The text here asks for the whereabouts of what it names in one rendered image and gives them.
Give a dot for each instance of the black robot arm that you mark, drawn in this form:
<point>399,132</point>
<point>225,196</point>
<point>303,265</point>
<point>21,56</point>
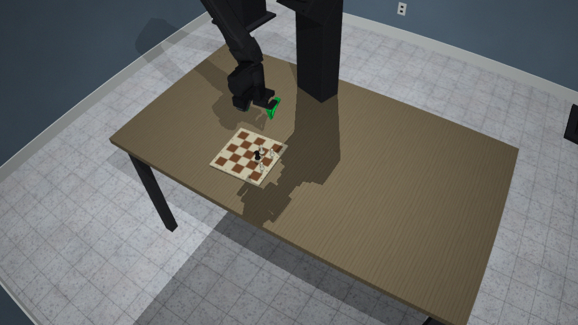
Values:
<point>247,73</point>

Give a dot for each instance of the brown and cream chessboard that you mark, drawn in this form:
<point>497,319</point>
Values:
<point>238,158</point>

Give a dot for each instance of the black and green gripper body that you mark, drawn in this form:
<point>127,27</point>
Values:
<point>264,101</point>

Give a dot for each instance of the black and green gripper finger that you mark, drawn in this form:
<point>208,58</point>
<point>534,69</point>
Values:
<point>271,112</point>

